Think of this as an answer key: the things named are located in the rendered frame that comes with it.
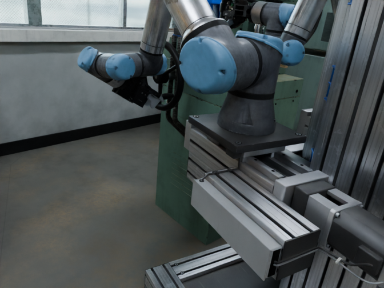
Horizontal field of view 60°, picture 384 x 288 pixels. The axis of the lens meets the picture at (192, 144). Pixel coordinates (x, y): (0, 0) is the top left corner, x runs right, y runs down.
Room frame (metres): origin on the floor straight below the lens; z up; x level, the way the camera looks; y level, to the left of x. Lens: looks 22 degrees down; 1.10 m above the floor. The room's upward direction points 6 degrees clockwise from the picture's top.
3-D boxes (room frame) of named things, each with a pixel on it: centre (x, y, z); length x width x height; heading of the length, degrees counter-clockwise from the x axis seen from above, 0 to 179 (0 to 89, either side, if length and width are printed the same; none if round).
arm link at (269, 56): (0.83, -0.13, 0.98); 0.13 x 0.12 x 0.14; 137
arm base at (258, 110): (0.84, -0.13, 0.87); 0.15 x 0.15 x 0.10
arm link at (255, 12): (1.25, -0.19, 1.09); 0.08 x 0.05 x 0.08; 133
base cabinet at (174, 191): (1.71, -0.18, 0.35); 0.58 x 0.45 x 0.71; 133
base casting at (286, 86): (1.71, -0.18, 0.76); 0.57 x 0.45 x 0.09; 133
